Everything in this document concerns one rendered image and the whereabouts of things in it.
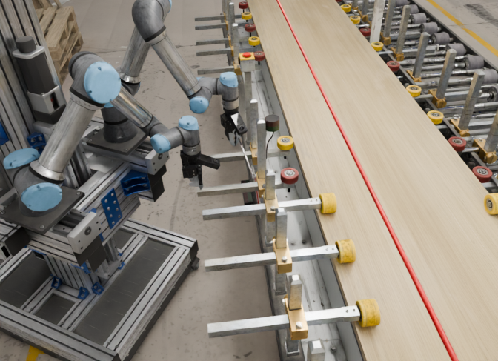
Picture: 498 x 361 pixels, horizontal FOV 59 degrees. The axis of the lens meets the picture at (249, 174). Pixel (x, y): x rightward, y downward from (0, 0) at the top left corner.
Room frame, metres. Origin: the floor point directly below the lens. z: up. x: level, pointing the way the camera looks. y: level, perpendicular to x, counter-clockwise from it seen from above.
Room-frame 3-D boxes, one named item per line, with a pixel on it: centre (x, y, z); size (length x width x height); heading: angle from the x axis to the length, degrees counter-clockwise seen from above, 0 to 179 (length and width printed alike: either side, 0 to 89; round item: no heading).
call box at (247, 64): (2.06, -0.02, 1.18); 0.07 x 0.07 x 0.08; 5
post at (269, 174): (1.30, -0.08, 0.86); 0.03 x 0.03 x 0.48; 5
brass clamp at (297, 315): (0.78, -0.12, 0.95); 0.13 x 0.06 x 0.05; 5
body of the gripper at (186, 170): (1.48, 0.24, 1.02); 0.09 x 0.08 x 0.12; 95
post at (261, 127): (1.55, -0.06, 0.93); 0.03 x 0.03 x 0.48; 5
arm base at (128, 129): (1.69, 0.57, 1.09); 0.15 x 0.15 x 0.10
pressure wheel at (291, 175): (1.52, -0.18, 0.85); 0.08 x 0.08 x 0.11
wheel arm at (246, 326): (0.76, -0.10, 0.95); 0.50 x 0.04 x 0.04; 95
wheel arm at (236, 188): (1.50, 0.02, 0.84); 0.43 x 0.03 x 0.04; 95
